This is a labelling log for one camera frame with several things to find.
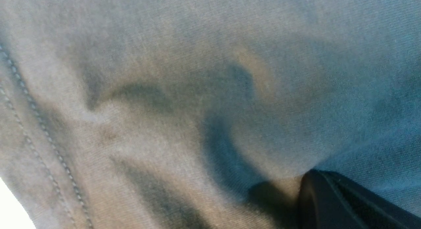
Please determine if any gray long-sleeve top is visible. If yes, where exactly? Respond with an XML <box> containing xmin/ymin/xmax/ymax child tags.
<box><xmin>1</xmin><ymin>0</ymin><xmax>420</xmax><ymax>229</ymax></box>

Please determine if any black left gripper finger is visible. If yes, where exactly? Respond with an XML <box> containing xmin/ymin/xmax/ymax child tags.
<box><xmin>298</xmin><ymin>169</ymin><xmax>421</xmax><ymax>229</ymax></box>

